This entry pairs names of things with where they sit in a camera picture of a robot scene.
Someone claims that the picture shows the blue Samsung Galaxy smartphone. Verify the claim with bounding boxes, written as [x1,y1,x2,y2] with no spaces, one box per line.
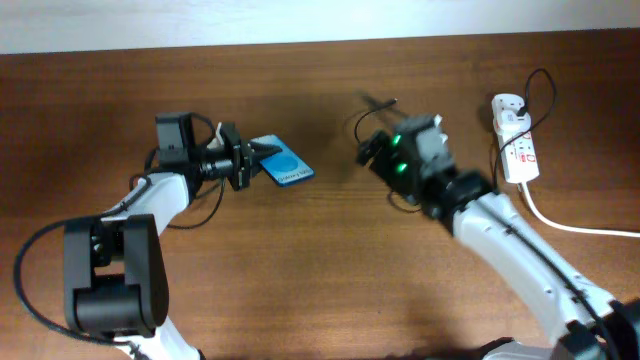
[252,134,315,187]

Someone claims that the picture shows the black USB charging cable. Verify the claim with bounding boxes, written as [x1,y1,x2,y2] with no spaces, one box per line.
[352,67,558,214]

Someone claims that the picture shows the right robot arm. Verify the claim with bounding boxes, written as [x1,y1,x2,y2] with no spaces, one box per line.
[356,115,639,359]

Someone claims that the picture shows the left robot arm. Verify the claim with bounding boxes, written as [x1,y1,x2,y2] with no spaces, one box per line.
[63,112,282,359]

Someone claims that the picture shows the white USB charger plug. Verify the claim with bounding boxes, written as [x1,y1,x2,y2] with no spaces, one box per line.
[493,110,531,135]

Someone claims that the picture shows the white power strip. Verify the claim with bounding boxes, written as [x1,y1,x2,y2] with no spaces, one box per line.
[491,93,539,184]

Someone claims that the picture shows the white power strip cord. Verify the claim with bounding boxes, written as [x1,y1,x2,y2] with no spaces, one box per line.
[517,181,640,239]

